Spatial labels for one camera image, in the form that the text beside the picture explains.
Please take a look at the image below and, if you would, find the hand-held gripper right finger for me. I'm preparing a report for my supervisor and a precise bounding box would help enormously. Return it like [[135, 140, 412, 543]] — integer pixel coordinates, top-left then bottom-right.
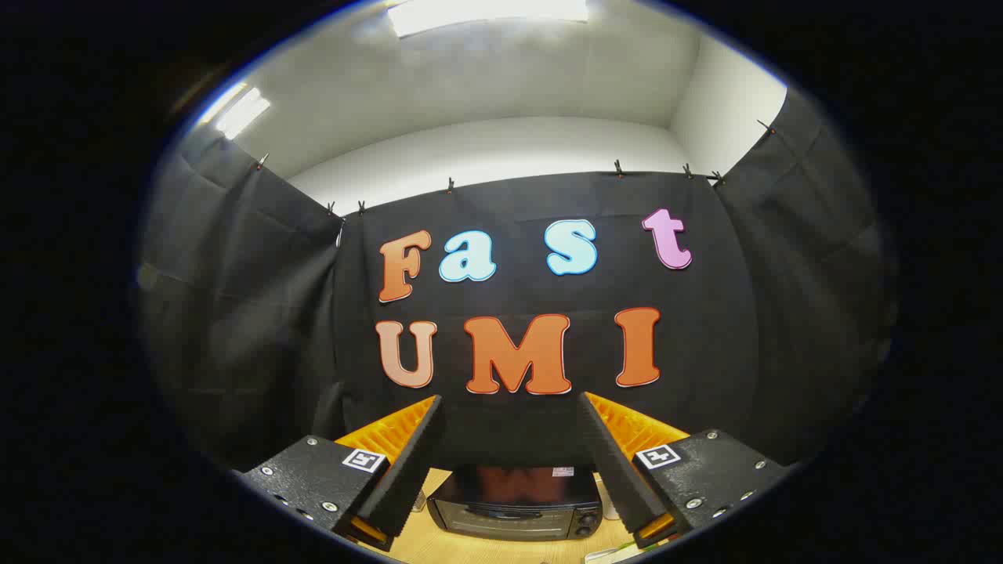
[[578, 391, 792, 551]]

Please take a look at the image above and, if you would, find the rectangular ceiling light panel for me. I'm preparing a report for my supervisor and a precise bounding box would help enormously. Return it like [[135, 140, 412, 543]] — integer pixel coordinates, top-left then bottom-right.
[[200, 82, 272, 140]]

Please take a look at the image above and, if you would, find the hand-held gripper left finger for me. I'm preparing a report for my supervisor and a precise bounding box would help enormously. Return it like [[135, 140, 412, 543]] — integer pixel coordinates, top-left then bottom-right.
[[233, 394, 447, 554]]

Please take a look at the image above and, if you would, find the black toaster oven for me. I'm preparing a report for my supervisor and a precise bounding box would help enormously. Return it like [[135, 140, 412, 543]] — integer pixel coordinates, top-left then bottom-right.
[[427, 464, 604, 543]]

